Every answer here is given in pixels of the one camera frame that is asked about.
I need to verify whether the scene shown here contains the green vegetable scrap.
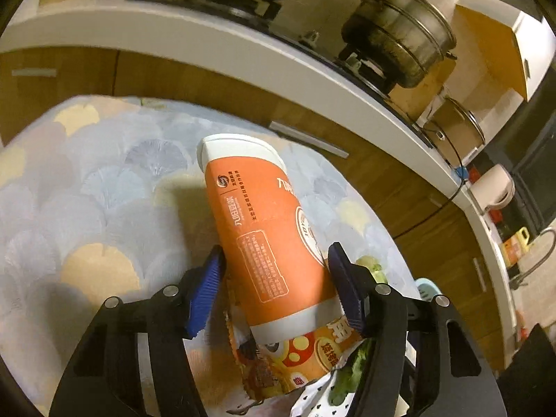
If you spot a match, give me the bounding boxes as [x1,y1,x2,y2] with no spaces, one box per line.
[328,339,373,407]

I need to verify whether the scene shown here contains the orange snack bag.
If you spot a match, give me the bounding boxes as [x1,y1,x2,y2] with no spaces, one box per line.
[226,299,362,400]

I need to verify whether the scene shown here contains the orange paper cup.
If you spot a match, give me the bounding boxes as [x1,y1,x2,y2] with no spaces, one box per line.
[197,134,342,344]

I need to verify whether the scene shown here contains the dark kitchen window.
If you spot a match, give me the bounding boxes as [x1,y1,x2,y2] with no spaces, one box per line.
[473,67,556,240]

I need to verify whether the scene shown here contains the light blue plastic basket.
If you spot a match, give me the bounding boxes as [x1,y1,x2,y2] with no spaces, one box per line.
[415,278,442,301]

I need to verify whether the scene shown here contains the yellow detergent bottle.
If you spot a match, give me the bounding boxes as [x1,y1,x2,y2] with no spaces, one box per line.
[500,227,530,268]

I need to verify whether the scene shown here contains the wooden base cabinets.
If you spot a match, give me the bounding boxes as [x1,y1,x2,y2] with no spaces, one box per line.
[1,46,505,371]

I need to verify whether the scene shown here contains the patterned scallop tablecloth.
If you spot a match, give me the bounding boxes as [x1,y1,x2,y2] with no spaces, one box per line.
[1,96,417,414]

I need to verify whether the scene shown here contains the white electric kettle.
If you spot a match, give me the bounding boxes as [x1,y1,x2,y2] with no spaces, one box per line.
[469,164,515,214]

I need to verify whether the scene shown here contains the beige rice cooker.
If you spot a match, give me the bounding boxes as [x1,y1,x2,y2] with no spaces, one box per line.
[422,97,486,169]

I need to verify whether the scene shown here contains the wooden cutting board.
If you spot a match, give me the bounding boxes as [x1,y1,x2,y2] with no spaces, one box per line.
[389,58,456,122]

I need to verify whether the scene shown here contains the steel steamer pot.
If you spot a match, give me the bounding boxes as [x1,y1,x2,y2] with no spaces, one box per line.
[337,0,457,89]

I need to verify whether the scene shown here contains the black gas stove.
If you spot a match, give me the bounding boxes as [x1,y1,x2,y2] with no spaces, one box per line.
[130,0,432,145]

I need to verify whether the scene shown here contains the black power cable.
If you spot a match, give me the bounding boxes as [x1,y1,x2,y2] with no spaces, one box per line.
[392,112,467,240]

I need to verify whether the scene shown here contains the white wall cabinet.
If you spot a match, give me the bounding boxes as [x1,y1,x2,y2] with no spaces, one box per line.
[454,0,555,102]

